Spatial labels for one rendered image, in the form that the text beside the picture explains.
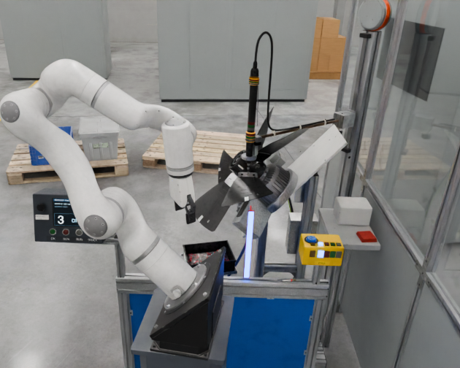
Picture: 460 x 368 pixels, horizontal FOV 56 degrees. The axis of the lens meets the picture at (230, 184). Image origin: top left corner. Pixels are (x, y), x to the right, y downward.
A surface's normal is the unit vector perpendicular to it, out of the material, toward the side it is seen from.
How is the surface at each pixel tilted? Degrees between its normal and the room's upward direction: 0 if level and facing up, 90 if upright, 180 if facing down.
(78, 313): 0
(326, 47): 90
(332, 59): 90
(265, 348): 90
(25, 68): 90
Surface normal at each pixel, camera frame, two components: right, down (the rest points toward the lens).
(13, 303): 0.04, -0.90
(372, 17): -0.82, 0.22
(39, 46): 0.15, 0.44
